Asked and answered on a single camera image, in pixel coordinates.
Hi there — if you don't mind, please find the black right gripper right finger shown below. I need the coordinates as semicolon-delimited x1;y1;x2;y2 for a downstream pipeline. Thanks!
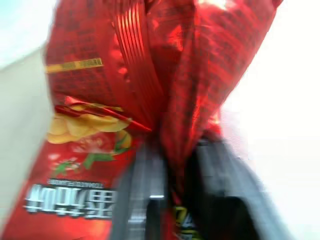
184;138;294;240

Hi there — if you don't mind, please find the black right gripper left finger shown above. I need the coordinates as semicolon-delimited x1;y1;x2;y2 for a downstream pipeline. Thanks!
110;143;176;240

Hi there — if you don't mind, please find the red potato chip bag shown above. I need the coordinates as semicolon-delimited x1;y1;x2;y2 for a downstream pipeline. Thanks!
4;0;285;240

